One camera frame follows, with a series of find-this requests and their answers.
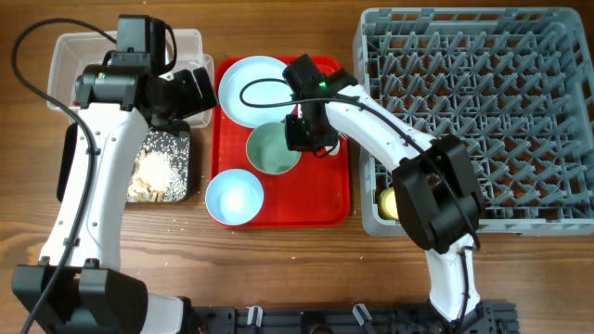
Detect green bowl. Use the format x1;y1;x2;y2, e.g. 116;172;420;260
246;122;302;175

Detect rice and food scraps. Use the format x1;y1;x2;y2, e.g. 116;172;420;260
125;131;190;203

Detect light blue bowl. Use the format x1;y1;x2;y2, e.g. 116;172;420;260
205;169;265;226

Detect yellow plastic cup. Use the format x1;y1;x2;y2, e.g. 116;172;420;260
378;187;399;221

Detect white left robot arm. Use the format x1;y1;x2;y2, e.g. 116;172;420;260
12;15;217;333

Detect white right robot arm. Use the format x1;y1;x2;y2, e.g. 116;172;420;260
280;55;485;332

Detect grey dishwasher rack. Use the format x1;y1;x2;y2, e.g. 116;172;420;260
353;7;593;237

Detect white plastic spoon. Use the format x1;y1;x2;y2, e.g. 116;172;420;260
326;141;340;156

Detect red plastic tray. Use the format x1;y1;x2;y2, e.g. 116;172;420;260
211;56;351;228

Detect black tray bin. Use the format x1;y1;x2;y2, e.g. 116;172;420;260
56;119;193;205

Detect light blue plate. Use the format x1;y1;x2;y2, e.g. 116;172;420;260
217;55;301;129

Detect clear plastic bin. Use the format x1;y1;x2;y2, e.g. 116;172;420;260
46;29;214;113

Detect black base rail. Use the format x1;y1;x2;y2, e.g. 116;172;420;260
194;302;521;334

